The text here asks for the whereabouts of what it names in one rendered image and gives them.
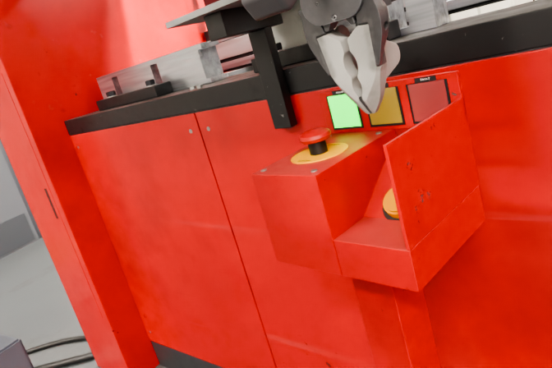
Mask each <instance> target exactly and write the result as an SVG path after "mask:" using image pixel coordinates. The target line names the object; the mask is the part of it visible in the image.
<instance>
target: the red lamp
mask: <svg viewBox="0 0 552 368"><path fill-rule="evenodd" d="M408 90H409V94H410V99H411V103H412V110H413V114H414V118H415V122H421V121H423V120H425V119H427V118H428V117H429V116H431V115H433V114H434V113H437V112H438V111H439V110H440V109H442V108H444V107H446V106H447V105H449V102H448V97H447V92H446V88H445V83H444V80H435V81H429V82H424V83H418V84H412V85H408Z"/></svg>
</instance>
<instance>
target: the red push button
mask: <svg viewBox="0 0 552 368"><path fill-rule="evenodd" d="M330 135H331V131H330V129H329V128H326V127H316V128H313V129H310V130H308V131H304V132H303V133H302V134H301V135H300V136H299V141H300V142H301V143H302V144H303V145H308V147H309V151H310V155H319V154H323V153H326V152H327V151H328V148H327V145H326V141H325V140H326V139H328V138H329V137H330Z"/></svg>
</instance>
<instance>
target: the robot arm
mask: <svg viewBox="0 0 552 368"><path fill-rule="evenodd" d="M296 1H297V0H241V4H242V5H243V7H244V8H245V9H246V10H247V11H248V12H249V13H250V14H251V16H252V17H253V18H254V19H255V20H256V21H261V20H263V19H266V18H268V17H271V16H275V15H278V14H279V13H282V12H286V11H289V10H291V9H292V7H293V6H294V4H295V3H296ZM394 1H396V0H300V5H301V10H300V11H299V12H298V13H299V15H300V17H301V20H302V24H303V29H304V33H305V37H306V41H307V43H308V45H309V47H310V50H311V51H312V53H313V54H314V55H315V57H316V58H317V60H318V61H319V63H320V65H321V66H322V67H323V68H324V70H325V71H326V73H327V74H328V75H329V76H332V78H333V80H334V81H335V83H336V84H337V85H338V87H339V88H340V89H341V90H342V91H343V92H344V93H345V94H346V95H347V96H348V97H349V98H350V99H351V100H352V101H353V102H354V103H355V104H356V105H357V106H358V107H359V108H360V109H362V110H363V111H364V112H365V113H367V114H370V113H377V112H378V110H379V108H380V105H381V103H382V100H383V97H384V90H385V84H386V79H387V77H388V76H389V74H390V73H391V72H392V71H393V69H394V68H395V67H396V66H397V65H398V63H399V60H400V51H399V47H398V45H397V44H396V43H394V42H391V41H388V40H387V36H388V32H389V13H388V8H387V6H388V5H391V4H392V2H394ZM342 20H346V21H347V22H348V23H349V24H350V25H354V24H356V23H357V27H356V28H355V30H354V31H353V32H352V33H351V34H350V32H349V30H348V28H347V27H346V26H345V25H339V26H337V24H338V22H339V21H342ZM336 26H337V27H336Z"/></svg>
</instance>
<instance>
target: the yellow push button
mask: <svg viewBox="0 0 552 368"><path fill-rule="evenodd" d="M383 207H384V210H385V211H386V212H387V213H388V214H389V215H390V216H391V217H393V218H396V219H399V216H398V210H397V206H396V202H395V198H394V194H393V188H392V189H390V190H389V191H388V192H387V194H386V195H385V197H384V200H383Z"/></svg>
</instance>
